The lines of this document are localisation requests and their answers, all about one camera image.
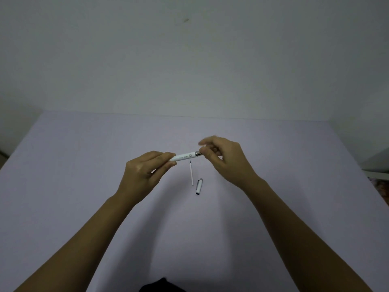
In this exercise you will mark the person's right hand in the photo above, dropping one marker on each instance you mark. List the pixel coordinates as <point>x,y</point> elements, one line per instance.
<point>232,165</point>

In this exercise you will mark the person's left hand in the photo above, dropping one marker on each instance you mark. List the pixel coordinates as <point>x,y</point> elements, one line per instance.
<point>138,176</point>

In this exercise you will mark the person's left thumb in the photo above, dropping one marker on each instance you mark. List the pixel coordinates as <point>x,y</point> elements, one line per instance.
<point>164,169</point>

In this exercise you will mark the person's right thumb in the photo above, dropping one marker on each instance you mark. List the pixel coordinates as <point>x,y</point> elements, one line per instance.
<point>207,155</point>

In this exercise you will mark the white pen barrel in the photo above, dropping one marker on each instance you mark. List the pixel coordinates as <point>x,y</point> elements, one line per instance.
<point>185,156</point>

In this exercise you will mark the person's right forearm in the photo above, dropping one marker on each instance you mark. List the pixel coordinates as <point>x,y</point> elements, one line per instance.
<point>299,237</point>

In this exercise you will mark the person's left forearm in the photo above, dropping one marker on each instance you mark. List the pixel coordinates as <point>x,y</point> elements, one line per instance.
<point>88,243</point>

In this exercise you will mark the white pen refill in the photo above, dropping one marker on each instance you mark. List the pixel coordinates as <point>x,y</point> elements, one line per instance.
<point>191,173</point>

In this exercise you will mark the white pen cap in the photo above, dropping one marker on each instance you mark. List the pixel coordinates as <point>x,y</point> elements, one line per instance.
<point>199,187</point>

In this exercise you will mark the black clothing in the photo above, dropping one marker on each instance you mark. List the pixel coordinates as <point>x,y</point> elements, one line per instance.
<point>165,285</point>

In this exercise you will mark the patterned fabric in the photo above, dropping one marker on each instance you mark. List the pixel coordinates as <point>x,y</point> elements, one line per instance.
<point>380,190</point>

